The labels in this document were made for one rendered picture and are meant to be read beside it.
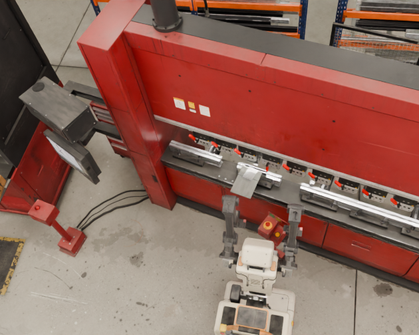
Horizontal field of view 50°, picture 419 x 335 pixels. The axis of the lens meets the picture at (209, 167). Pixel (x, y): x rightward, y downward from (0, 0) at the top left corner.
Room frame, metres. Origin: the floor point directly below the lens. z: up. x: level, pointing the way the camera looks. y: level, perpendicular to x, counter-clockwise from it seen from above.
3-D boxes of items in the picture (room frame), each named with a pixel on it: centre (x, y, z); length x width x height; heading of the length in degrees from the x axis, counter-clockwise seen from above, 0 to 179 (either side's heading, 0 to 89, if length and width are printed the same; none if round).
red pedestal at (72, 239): (2.09, 1.55, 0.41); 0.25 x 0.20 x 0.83; 146
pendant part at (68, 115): (2.25, 0.98, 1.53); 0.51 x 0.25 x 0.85; 41
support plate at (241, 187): (1.84, -0.28, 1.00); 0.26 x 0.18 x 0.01; 146
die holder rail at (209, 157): (2.28, 0.10, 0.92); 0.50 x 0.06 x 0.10; 56
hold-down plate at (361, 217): (1.35, -1.16, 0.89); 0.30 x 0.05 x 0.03; 56
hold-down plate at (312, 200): (1.58, -0.83, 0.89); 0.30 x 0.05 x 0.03; 56
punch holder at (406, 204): (1.30, -1.33, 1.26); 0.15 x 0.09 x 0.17; 56
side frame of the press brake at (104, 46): (2.66, 0.35, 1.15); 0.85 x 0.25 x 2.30; 146
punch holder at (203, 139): (2.20, -0.01, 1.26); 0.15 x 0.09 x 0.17; 56
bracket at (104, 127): (2.47, 0.87, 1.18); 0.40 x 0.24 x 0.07; 56
